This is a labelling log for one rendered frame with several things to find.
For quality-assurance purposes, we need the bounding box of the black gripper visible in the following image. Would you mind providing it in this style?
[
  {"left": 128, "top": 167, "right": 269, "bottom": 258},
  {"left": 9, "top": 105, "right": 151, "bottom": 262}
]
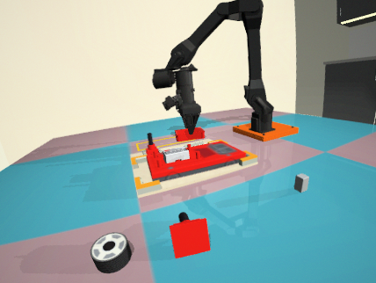
[{"left": 176, "top": 85, "right": 201, "bottom": 134}]

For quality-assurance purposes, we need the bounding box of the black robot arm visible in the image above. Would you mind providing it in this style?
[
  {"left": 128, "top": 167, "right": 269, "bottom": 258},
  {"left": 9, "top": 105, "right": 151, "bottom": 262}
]
[{"left": 152, "top": 0, "right": 276, "bottom": 134}]

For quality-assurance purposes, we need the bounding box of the black toy tyre with white hub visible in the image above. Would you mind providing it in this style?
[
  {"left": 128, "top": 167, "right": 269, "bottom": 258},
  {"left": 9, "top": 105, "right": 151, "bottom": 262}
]
[{"left": 90, "top": 232, "right": 132, "bottom": 274}]

